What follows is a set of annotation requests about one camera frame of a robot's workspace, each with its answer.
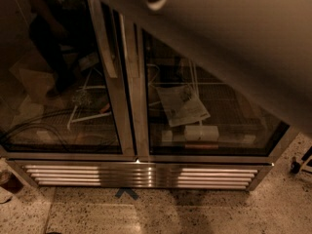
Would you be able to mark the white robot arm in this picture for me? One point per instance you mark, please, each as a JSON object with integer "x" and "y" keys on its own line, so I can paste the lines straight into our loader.
{"x": 262, "y": 48}

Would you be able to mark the paper manual inside fridge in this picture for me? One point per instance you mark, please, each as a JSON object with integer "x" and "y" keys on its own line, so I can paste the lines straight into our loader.
{"x": 181, "y": 105}

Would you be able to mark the small white block inside fridge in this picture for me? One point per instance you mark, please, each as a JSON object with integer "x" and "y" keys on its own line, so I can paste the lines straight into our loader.
{"x": 167, "y": 136}

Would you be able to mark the stainless glass door refrigerator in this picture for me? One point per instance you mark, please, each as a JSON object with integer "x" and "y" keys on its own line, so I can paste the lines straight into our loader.
{"x": 65, "y": 122}

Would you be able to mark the blue tape floor marker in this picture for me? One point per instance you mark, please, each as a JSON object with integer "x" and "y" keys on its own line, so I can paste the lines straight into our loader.
{"x": 125, "y": 190}

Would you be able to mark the black caster wheel cart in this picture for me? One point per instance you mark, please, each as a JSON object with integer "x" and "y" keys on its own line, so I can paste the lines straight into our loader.
{"x": 305, "y": 165}

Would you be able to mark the brown object at left edge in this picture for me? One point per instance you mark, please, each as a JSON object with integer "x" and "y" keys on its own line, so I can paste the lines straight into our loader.
{"x": 10, "y": 182}

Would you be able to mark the left fridge door handle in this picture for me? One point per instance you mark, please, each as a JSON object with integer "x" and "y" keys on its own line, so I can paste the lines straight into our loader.
{"x": 102, "y": 39}

